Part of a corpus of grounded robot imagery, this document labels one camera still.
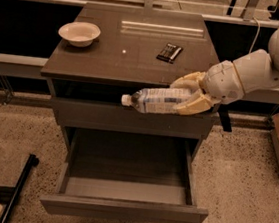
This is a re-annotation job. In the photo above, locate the white cable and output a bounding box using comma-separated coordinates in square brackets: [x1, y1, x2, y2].
[248, 17, 263, 55]

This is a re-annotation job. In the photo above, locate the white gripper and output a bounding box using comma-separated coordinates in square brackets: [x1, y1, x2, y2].
[171, 61, 244, 116]

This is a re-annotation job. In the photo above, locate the grey horizontal rail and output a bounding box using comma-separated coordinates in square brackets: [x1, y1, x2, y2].
[0, 53, 279, 104]

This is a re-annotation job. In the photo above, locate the black metal frame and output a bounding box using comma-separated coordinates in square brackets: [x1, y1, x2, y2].
[0, 154, 39, 223]

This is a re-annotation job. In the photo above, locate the open middle drawer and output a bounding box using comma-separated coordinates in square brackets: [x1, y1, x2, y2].
[40, 128, 209, 223]

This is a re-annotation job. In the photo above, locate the closed top drawer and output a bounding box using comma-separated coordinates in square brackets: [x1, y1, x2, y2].
[51, 97, 214, 139]

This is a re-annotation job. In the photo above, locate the white bowl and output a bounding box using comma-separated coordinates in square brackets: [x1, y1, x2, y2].
[58, 22, 101, 48]

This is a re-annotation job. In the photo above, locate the black snack packet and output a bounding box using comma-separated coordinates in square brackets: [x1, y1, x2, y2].
[157, 43, 183, 64]

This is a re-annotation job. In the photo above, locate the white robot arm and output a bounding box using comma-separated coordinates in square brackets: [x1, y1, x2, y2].
[171, 29, 279, 116]

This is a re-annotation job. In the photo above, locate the clear plastic water bottle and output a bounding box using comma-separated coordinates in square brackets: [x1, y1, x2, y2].
[121, 88, 192, 114]

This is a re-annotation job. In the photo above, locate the grey drawer cabinet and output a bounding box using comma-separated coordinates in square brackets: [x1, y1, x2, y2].
[23, 0, 240, 223]

